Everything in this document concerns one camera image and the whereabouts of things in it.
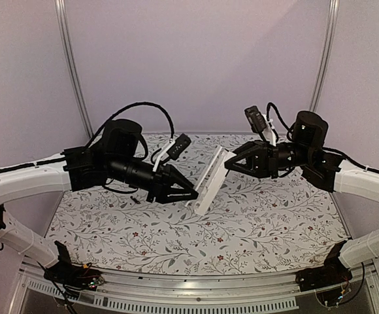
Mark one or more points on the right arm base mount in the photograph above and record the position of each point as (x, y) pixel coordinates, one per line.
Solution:
(332, 272)

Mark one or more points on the left aluminium frame post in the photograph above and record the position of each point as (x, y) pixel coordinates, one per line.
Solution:
(63, 24)

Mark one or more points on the front aluminium rail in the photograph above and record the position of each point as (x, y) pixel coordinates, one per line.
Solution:
(128, 292)

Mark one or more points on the floral patterned table mat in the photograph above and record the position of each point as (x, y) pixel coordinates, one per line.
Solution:
(253, 226)

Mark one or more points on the right aluminium frame post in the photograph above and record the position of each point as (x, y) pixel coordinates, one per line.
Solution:
(328, 41)

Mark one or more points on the aluminium frame post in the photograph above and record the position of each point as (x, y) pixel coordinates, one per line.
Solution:
(63, 24)
(328, 41)

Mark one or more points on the white remote control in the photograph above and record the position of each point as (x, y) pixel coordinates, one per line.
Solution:
(214, 183)

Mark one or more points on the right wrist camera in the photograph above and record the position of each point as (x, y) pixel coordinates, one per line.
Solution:
(261, 125)

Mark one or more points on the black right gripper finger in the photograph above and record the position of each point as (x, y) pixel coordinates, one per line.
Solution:
(245, 150)
(234, 164)

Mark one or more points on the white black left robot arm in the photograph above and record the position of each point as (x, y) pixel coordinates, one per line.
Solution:
(80, 168)

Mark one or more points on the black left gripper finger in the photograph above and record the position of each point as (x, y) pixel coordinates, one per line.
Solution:
(177, 196)
(179, 179)

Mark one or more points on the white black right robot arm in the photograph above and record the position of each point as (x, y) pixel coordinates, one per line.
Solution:
(324, 168)

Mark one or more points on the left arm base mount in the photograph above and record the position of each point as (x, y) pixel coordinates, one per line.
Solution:
(72, 276)

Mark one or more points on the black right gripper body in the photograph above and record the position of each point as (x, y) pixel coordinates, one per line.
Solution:
(271, 160)

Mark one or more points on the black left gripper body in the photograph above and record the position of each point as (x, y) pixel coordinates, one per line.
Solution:
(157, 188)

